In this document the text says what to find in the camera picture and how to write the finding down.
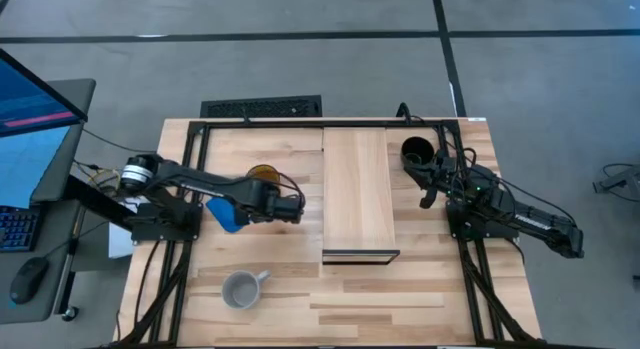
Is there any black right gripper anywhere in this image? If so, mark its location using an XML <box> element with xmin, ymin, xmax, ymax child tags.
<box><xmin>403</xmin><ymin>151</ymin><xmax>459</xmax><ymax>210</ymax></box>

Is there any amber glass mug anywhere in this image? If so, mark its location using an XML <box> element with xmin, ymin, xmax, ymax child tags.
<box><xmin>246</xmin><ymin>163</ymin><xmax>282</xmax><ymax>186</ymax></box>

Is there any grey patterned ceramic mug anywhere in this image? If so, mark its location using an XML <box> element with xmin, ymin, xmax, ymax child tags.
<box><xmin>221</xmin><ymin>269</ymin><xmax>272</xmax><ymax>311</ymax></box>

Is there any black mug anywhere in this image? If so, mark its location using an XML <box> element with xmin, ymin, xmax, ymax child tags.
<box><xmin>400</xmin><ymin>135</ymin><xmax>437</xmax><ymax>170</ymax></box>

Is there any blue folded cloth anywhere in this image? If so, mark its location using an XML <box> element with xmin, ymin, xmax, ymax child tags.
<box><xmin>205</xmin><ymin>196</ymin><xmax>251</xmax><ymax>234</ymax></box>

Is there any black keyboard on floor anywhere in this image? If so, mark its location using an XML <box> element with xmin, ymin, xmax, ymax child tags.
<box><xmin>199</xmin><ymin>94</ymin><xmax>323</xmax><ymax>119</ymax></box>

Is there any white paper sheet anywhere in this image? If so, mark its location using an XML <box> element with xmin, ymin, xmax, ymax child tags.
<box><xmin>108</xmin><ymin>197</ymin><xmax>139</xmax><ymax>260</ymax></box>

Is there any black desk support beam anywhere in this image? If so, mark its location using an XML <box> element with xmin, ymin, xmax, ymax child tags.
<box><xmin>63</xmin><ymin>174</ymin><xmax>139</xmax><ymax>231</ymax></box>

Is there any grey desk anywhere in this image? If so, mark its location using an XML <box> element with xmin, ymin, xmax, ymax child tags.
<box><xmin>0</xmin><ymin>78</ymin><xmax>97</xmax><ymax>325</ymax></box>

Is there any black computer mouse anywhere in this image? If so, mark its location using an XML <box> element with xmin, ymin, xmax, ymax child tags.
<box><xmin>9</xmin><ymin>256</ymin><xmax>50</xmax><ymax>306</ymax></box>

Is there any backlit computer keyboard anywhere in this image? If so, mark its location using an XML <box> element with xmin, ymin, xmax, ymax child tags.
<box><xmin>0</xmin><ymin>204</ymin><xmax>41</xmax><ymax>253</ymax></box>

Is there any computer monitor lit blue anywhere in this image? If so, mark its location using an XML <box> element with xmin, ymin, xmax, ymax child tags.
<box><xmin>0</xmin><ymin>48</ymin><xmax>89</xmax><ymax>210</ymax></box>

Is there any wooden shelf with black frame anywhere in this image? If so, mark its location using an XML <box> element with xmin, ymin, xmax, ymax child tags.
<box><xmin>321</xmin><ymin>126</ymin><xmax>401</xmax><ymax>266</ymax></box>

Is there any black cable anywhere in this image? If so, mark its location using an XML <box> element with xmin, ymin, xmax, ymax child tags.
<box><xmin>396</xmin><ymin>102</ymin><xmax>426</xmax><ymax>126</ymax></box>

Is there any black aluminium table frame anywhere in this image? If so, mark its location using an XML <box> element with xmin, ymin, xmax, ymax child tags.
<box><xmin>114</xmin><ymin>117</ymin><xmax>546</xmax><ymax>349</ymax></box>

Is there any yellow cable loop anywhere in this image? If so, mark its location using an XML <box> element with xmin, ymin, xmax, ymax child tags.
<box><xmin>88</xmin><ymin>167</ymin><xmax>124</xmax><ymax>196</ymax></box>

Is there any black stand with cables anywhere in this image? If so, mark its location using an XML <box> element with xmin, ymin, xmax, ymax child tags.
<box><xmin>592</xmin><ymin>162</ymin><xmax>640</xmax><ymax>203</ymax></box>

